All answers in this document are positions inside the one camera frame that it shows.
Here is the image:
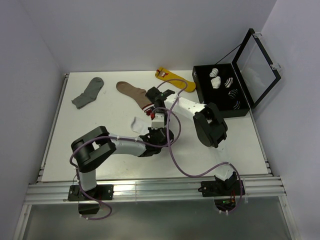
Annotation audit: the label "yellow sock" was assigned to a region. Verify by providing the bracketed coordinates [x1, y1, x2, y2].
[155, 67, 196, 93]

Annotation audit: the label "white rolled sock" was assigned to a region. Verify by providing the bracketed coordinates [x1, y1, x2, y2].
[209, 68, 219, 78]

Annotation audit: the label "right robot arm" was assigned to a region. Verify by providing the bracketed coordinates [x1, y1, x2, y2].
[145, 87, 234, 195]

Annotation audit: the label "box lid with glass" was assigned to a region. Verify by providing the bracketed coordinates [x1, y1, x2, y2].
[231, 28, 281, 109]

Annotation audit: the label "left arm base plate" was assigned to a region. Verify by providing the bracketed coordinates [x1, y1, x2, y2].
[67, 184, 114, 202]

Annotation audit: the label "dark striped rolled sock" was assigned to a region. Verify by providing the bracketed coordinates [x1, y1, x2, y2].
[228, 89, 239, 100]

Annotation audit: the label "white sock black stripes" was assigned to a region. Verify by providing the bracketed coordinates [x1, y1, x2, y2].
[130, 116, 151, 135]

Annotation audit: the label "striped rolled sock upper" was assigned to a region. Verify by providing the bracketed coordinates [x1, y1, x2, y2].
[224, 77, 233, 88]

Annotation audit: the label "black storage box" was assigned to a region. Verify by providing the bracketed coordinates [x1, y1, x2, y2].
[192, 63, 250, 118]

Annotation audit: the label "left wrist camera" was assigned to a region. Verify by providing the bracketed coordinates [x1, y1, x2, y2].
[150, 113, 165, 129]

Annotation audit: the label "brown striped sock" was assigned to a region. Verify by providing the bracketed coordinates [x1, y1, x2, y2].
[116, 81, 154, 116]

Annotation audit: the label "grey sock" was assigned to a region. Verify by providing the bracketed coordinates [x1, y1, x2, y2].
[71, 77, 104, 110]

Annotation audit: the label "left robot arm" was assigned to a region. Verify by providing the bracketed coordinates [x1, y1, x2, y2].
[71, 126, 174, 200]

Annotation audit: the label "dark rolled sock lower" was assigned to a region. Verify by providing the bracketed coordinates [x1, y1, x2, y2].
[233, 100, 241, 110]

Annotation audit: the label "aluminium frame rail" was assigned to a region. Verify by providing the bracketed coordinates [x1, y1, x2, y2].
[23, 175, 287, 205]

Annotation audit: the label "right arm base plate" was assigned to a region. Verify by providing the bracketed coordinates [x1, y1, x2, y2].
[198, 181, 241, 197]

